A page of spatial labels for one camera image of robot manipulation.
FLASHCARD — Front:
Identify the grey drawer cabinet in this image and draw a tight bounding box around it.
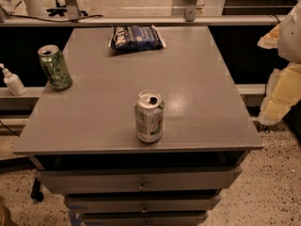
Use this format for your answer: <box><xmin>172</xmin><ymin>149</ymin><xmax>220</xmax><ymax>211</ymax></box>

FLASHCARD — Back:
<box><xmin>14</xmin><ymin>26</ymin><xmax>261</xmax><ymax>226</ymax></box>

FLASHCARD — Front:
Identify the black caster wheel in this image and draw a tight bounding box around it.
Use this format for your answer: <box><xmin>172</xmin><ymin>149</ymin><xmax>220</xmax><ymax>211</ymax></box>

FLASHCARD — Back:
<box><xmin>30</xmin><ymin>179</ymin><xmax>44</xmax><ymax>202</ymax></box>

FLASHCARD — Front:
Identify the silver 7up can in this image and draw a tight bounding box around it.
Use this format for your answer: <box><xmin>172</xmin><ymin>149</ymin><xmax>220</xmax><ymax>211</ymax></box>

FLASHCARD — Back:
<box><xmin>135</xmin><ymin>89</ymin><xmax>165</xmax><ymax>143</ymax></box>

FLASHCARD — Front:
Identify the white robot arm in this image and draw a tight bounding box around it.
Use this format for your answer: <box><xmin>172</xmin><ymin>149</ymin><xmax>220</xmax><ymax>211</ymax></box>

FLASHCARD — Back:
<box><xmin>258</xmin><ymin>2</ymin><xmax>301</xmax><ymax>125</ymax></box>

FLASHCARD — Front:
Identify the green soda can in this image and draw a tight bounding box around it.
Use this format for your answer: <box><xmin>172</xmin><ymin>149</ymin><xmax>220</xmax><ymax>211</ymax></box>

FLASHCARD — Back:
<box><xmin>38</xmin><ymin>44</ymin><xmax>72</xmax><ymax>90</ymax></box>

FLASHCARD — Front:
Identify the black office chair base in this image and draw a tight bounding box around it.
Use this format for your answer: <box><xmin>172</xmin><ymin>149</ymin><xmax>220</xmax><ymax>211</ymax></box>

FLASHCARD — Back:
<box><xmin>46</xmin><ymin>0</ymin><xmax>87</xmax><ymax>18</ymax></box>

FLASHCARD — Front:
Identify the grey metal post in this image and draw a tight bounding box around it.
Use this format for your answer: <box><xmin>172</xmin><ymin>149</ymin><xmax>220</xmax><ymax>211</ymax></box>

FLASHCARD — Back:
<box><xmin>184</xmin><ymin>0</ymin><xmax>198</xmax><ymax>22</ymax></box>
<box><xmin>65</xmin><ymin>0</ymin><xmax>81</xmax><ymax>20</ymax></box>

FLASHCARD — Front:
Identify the white pump bottle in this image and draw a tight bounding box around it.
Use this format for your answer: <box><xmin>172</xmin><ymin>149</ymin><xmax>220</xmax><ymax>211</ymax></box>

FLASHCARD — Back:
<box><xmin>0</xmin><ymin>63</ymin><xmax>26</xmax><ymax>96</ymax></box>

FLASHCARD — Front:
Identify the blue chip bag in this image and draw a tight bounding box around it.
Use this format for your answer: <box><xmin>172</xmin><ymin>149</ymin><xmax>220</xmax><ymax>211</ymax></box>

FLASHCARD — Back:
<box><xmin>108</xmin><ymin>25</ymin><xmax>166</xmax><ymax>52</ymax></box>

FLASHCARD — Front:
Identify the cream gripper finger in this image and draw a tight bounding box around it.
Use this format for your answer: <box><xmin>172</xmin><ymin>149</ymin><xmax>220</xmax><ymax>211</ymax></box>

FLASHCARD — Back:
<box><xmin>257</xmin><ymin>24</ymin><xmax>281</xmax><ymax>49</ymax></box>
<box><xmin>258</xmin><ymin>62</ymin><xmax>301</xmax><ymax>125</ymax></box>

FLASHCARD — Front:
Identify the grey metal post right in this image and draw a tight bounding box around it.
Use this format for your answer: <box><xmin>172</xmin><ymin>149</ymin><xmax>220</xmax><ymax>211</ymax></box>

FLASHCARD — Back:
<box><xmin>184</xmin><ymin>0</ymin><xmax>198</xmax><ymax>22</ymax></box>

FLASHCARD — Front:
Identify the black cable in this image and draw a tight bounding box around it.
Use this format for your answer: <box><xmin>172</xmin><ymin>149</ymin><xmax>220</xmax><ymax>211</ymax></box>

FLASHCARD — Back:
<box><xmin>10</xmin><ymin>13</ymin><xmax>104</xmax><ymax>24</ymax></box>

